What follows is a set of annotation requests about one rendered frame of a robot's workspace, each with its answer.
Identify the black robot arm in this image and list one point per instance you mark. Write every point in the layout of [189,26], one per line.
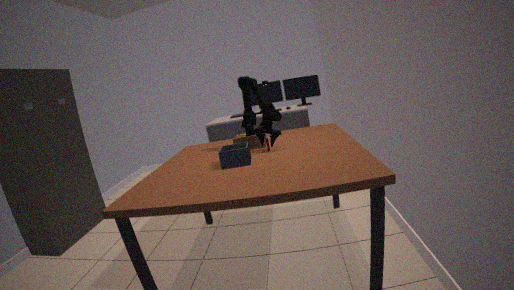
[269,112]

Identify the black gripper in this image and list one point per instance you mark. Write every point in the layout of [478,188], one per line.
[274,133]

